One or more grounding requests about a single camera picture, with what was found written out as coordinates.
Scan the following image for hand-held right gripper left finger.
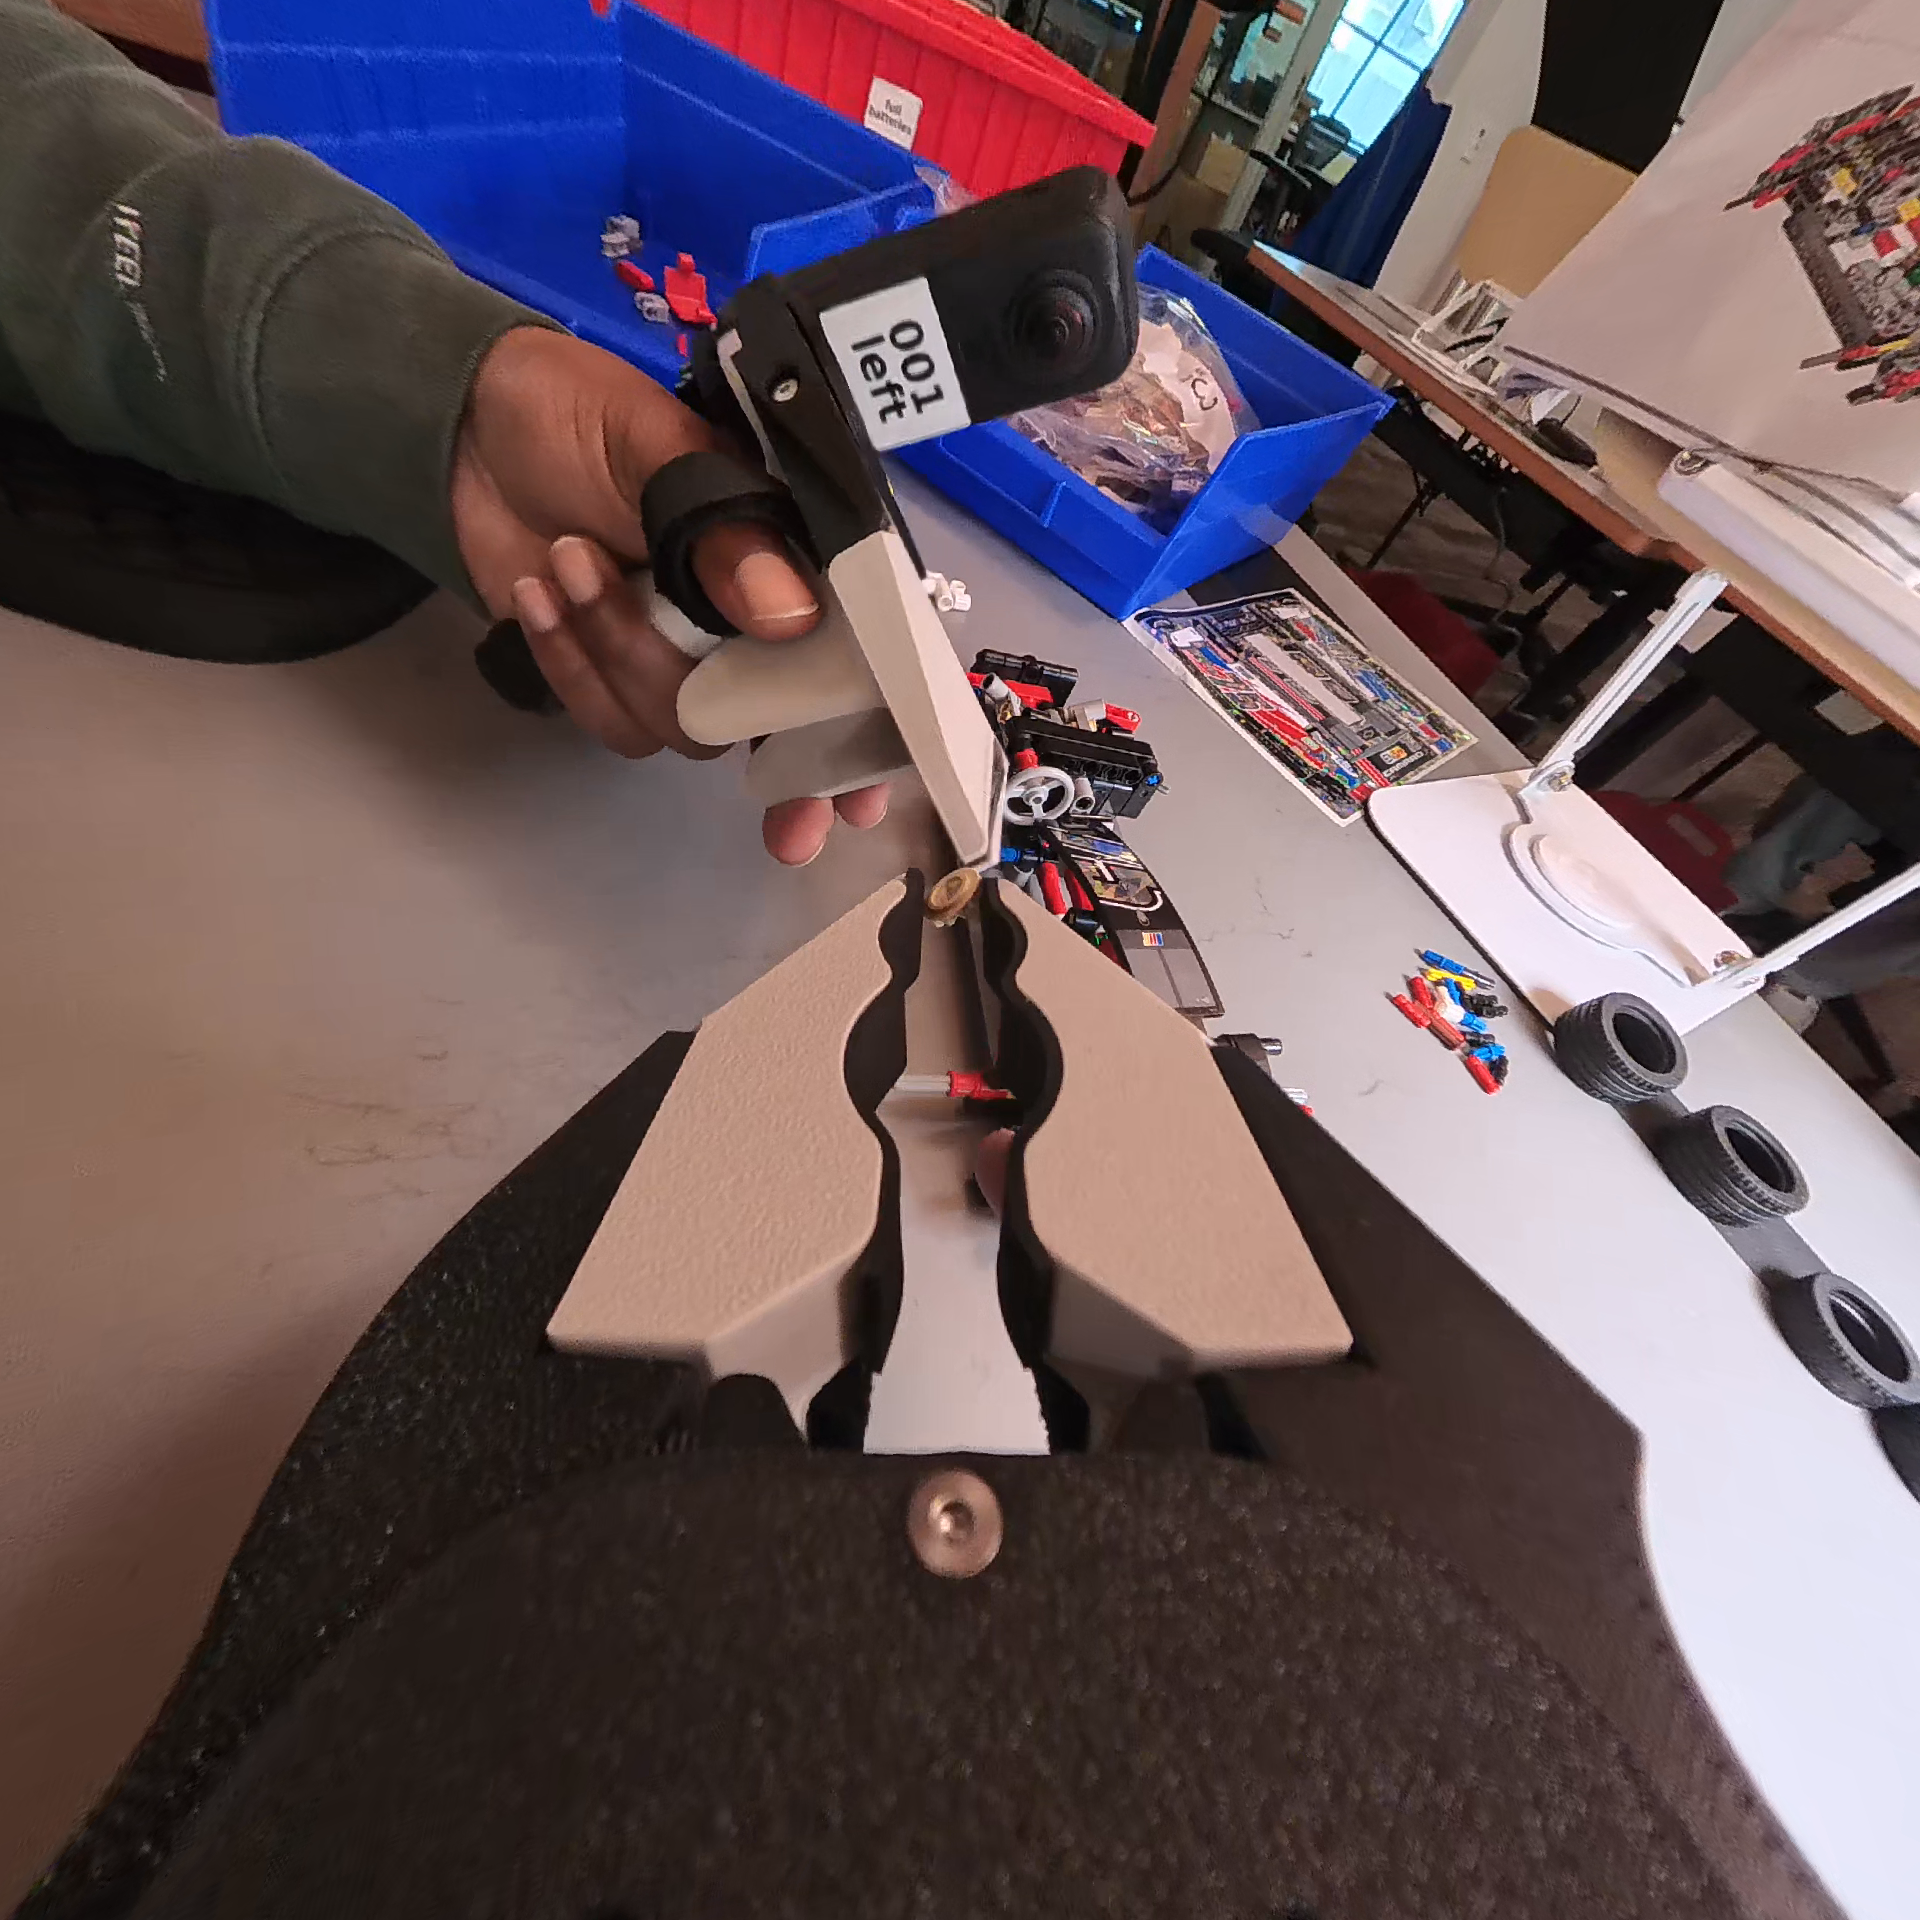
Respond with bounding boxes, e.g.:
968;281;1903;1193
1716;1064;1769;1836
547;869;919;1449

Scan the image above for window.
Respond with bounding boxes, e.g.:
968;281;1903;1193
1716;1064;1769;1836
1303;0;1468;153

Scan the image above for plastic bags of lego parts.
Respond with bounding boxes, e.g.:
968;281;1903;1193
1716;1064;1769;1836
1012;286;1255;530

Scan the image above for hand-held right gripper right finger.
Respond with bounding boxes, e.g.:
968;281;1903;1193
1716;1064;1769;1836
977;886;1356;1449

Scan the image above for person's left hand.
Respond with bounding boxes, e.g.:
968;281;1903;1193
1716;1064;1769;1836
450;324;894;869

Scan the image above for lego instruction booklet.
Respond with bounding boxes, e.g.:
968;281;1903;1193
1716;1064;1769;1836
1491;0;1920;496

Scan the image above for white book stand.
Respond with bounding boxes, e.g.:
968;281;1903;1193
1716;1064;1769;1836
1369;406;1920;1043

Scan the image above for wooden desk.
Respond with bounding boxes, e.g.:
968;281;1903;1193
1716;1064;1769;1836
1243;239;1920;738

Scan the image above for lego pieces cluster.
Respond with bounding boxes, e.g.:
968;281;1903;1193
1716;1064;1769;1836
601;215;720;336

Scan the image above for red plastic bin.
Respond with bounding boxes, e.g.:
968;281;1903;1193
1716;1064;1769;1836
591;0;1157;195

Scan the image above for person's left forearm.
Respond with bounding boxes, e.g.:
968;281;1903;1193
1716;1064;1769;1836
0;0;566;618

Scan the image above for red plastic container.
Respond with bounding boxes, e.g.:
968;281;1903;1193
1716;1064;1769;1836
1590;793;1741;914

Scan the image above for lego car chassis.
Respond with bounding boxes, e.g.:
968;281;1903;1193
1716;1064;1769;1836
892;647;1321;1120

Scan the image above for blue plastic bin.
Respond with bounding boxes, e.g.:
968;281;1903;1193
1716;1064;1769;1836
892;248;1396;621
203;0;941;386

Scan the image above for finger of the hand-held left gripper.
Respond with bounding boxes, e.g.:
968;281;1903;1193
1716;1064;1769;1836
827;530;1010;871

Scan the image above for pile of small lego pins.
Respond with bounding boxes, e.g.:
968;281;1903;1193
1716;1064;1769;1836
1387;944;1510;1093

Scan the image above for holographic sticker sheet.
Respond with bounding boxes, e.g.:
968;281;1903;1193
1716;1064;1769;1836
1127;588;1478;828

